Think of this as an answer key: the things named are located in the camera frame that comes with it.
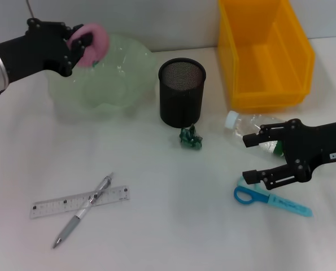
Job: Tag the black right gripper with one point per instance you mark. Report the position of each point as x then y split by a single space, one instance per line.
320 144

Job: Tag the green plastic wrapper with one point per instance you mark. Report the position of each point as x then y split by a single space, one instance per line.
191 138

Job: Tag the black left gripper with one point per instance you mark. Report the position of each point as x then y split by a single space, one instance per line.
38 50

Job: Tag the blue scissors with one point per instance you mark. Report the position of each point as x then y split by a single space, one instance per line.
286 204

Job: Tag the clear plastic water bottle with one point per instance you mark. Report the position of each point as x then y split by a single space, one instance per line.
241 127

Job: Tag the green glass fruit plate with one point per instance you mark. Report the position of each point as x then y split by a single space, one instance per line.
114 84

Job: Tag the black mesh pen holder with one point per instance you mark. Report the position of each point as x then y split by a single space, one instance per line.
182 96

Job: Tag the grey mechanical pen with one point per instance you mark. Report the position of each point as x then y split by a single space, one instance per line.
71 226

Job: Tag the clear plastic ruler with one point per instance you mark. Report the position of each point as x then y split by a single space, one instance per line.
57 206

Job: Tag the yellow plastic bin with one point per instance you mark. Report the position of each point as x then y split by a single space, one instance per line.
269 70

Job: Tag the pink peach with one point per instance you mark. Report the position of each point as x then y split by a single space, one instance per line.
100 42

